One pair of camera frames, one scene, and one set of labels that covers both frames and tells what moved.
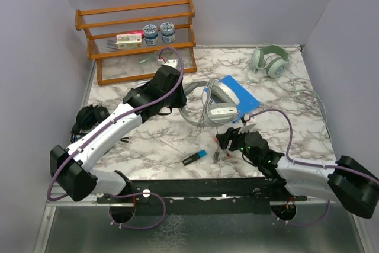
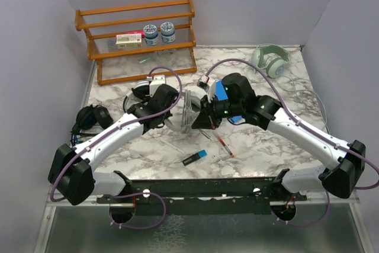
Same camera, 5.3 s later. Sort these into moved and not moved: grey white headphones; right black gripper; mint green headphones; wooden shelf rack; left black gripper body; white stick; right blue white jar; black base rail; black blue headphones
Moved: left black gripper body; right black gripper; grey white headphones
Not moved: wooden shelf rack; black base rail; white stick; mint green headphones; black blue headphones; right blue white jar
